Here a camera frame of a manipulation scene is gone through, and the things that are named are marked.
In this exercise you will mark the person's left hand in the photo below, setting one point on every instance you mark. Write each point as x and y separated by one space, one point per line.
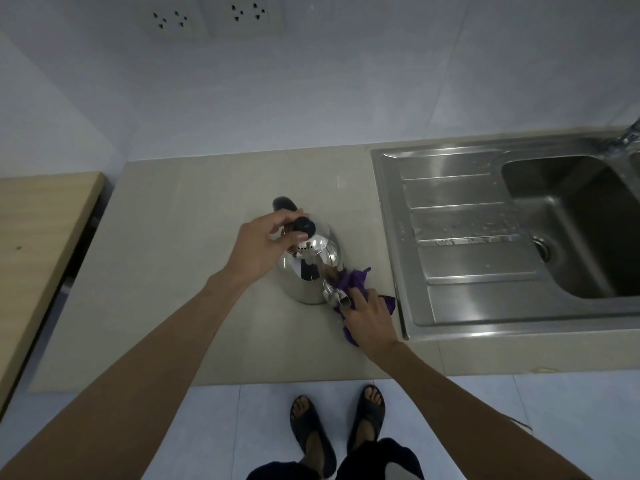
252 249

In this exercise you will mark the person's right hand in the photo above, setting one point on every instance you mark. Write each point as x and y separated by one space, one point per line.
369 327

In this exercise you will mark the person's right thumb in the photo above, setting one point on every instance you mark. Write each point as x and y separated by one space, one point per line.
347 317

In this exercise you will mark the person's left thumb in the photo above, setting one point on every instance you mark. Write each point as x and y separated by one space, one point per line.
295 236

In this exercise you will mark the steel kettle lid black knob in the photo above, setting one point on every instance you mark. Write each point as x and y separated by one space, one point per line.
315 240

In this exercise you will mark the purple cleaning cloth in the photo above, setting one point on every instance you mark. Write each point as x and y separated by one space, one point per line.
354 280

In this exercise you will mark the stainless steel kettle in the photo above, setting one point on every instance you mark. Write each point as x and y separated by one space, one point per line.
307 277

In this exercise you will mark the person's left forearm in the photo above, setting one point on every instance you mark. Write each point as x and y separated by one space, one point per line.
135 374

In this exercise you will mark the person's right forearm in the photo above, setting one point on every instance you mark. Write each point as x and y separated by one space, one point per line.
480 419

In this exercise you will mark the black slipper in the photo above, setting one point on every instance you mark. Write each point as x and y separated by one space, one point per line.
366 419
310 434

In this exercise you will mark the stainless steel sink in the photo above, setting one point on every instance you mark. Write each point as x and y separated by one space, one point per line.
460 234

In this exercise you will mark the black shorts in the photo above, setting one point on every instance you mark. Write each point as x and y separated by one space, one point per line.
380 462

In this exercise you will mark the sink drain strainer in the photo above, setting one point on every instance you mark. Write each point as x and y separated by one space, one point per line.
541 248

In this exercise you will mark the light wooden cabinet top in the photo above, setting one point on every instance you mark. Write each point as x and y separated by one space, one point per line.
35 254

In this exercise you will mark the chrome faucet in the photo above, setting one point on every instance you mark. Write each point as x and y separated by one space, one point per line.
625 137

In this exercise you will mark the white wall socket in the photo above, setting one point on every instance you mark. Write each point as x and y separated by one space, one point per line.
172 17
249 13

